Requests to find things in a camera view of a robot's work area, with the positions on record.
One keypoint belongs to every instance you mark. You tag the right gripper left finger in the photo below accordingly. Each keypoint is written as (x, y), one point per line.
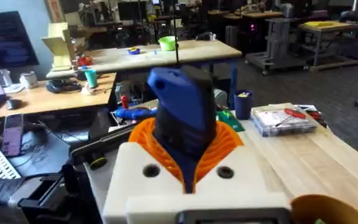
(129, 174)

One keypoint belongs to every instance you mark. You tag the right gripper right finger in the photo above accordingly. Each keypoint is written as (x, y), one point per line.
(244, 174)

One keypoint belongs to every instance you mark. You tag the blue electric screwdriver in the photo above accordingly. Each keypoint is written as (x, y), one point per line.
(183, 118)

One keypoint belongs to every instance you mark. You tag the brown bucket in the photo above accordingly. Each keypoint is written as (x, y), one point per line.
(325, 210)

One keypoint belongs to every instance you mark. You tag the black and yellow roll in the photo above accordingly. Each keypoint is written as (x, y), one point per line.
(98, 162)

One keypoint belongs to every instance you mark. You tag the green board with blocks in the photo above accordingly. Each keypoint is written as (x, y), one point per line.
(232, 119)

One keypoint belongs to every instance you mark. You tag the blue hand tool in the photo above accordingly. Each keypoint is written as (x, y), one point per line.
(134, 113)

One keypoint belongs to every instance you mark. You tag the clear plastic parts box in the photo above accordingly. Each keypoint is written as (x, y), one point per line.
(283, 123)

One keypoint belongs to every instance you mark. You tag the dark blue cup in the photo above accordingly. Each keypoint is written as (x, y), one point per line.
(243, 104)

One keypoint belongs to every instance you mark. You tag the small red bottle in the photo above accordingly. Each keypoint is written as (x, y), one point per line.
(124, 101)

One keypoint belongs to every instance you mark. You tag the teal cup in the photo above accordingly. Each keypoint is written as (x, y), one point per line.
(91, 78)

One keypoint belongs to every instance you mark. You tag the wooden desk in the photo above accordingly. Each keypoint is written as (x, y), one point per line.
(51, 99)

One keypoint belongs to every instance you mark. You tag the black headphones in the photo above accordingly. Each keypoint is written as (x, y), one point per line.
(61, 86)

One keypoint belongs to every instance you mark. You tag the pale wooden work table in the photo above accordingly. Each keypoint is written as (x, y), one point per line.
(154, 59)

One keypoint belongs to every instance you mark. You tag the red toy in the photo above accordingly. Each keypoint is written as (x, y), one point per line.
(85, 61)

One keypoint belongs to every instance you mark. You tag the purple phone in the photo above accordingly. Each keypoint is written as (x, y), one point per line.
(12, 135)

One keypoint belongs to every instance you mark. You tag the small blue bowl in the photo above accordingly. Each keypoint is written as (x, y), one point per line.
(133, 50)

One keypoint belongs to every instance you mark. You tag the grey wheeled cart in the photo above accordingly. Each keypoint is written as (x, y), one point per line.
(277, 46)

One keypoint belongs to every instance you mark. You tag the black computer mouse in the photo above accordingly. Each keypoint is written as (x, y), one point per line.
(13, 104)

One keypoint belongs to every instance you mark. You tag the green bowl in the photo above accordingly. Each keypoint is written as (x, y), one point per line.
(167, 43)

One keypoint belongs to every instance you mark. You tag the white jar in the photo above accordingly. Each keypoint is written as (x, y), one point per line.
(29, 80)

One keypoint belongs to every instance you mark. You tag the cream plastic stand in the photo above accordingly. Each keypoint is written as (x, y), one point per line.
(59, 46)

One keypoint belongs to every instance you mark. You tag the wooden table with yellow tray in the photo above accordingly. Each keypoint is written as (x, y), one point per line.
(334, 31)

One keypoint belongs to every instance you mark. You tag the dark monitor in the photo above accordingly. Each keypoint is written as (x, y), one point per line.
(8, 40)

